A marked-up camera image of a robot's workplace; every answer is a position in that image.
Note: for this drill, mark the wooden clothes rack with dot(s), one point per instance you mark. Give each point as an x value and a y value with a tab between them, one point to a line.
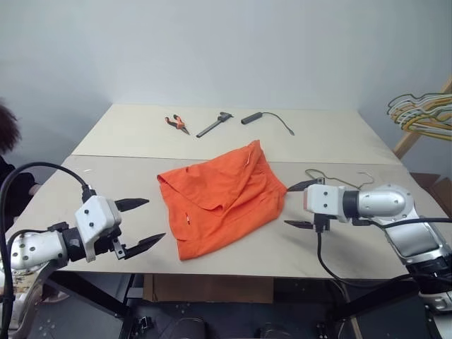
406	144

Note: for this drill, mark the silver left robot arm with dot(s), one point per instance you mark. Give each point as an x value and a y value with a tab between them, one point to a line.
35	250

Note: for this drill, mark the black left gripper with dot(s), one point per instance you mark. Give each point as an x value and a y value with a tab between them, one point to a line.
106	243

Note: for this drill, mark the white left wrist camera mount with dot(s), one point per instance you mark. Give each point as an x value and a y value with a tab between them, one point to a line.
95	215

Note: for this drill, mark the person with curly dark hair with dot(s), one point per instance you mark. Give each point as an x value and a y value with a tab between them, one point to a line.
7	130

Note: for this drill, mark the dark rounded shape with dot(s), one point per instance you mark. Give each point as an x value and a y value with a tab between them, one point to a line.
271	332

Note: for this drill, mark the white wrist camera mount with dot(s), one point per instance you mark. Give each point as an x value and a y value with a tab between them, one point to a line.
323	197
95	215

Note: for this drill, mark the brown cardboard box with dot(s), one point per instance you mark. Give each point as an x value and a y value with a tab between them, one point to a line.
429	182

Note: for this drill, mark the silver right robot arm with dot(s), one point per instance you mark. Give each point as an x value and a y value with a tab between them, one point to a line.
381	203

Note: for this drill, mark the black metal table frame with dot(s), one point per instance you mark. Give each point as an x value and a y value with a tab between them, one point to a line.
106	300

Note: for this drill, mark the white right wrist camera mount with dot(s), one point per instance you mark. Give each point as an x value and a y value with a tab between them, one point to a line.
323	197

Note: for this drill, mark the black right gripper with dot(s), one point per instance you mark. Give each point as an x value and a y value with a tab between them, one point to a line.
320	222

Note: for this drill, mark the orange shorts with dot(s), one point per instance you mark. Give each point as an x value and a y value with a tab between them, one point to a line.
219	197

